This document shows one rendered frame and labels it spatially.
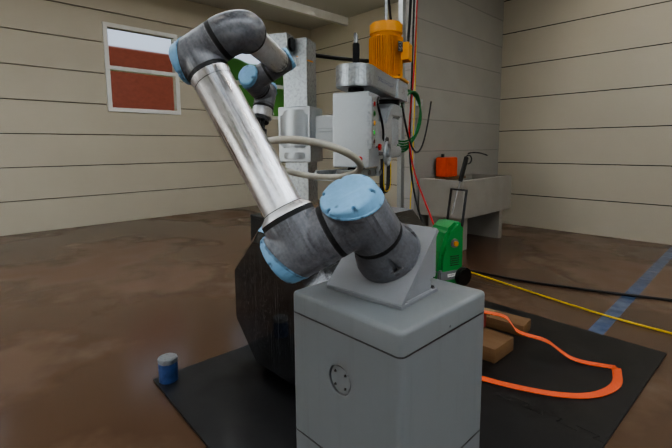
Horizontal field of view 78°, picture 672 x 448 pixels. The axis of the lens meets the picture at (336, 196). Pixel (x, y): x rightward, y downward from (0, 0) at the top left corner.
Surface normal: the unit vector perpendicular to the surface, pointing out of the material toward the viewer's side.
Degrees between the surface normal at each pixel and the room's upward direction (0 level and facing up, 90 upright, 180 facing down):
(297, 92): 90
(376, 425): 90
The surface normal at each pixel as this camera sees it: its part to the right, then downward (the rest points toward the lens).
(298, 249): -0.15, -0.02
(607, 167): -0.72, 0.09
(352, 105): -0.37, 0.11
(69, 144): 0.69, 0.08
